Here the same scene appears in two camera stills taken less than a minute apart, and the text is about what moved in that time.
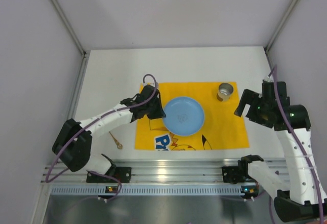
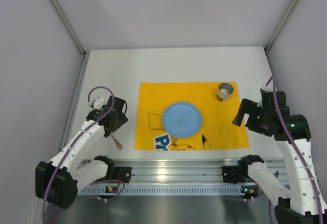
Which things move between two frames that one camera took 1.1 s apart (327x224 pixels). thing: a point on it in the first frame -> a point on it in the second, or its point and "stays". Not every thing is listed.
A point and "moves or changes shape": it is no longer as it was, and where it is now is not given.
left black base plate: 123,174 stays
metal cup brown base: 225,91 stays
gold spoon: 119,146 stays
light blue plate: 184,115 moves or changes shape
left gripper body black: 152,105 -> 119,110
